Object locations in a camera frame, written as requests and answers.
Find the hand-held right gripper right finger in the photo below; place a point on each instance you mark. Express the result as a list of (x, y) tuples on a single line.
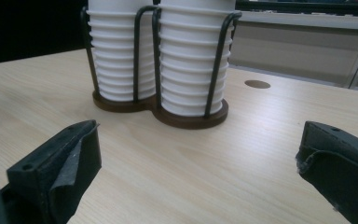
[(341, 168)]

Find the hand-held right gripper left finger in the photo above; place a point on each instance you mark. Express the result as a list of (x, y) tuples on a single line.
[(43, 174)]

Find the stack of white paper cups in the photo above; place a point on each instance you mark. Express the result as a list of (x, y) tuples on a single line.
[(189, 62), (115, 56)]

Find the pale desk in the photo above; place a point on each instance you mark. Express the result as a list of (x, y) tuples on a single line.
[(292, 21)]

